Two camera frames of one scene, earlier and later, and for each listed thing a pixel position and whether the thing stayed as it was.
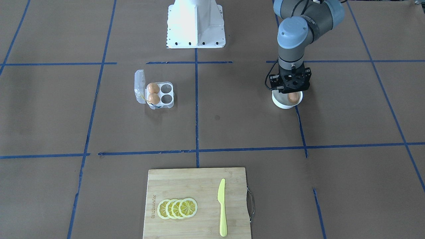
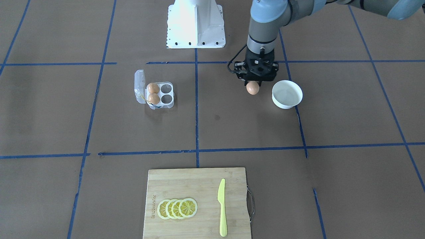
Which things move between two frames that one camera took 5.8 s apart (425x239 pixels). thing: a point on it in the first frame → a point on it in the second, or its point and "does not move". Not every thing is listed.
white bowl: [281, 100] does not move
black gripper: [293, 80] → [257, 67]
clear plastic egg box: [166, 92] does not move
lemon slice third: [175, 208] does not move
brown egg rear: [153, 88] does not move
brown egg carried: [293, 97] → [252, 87]
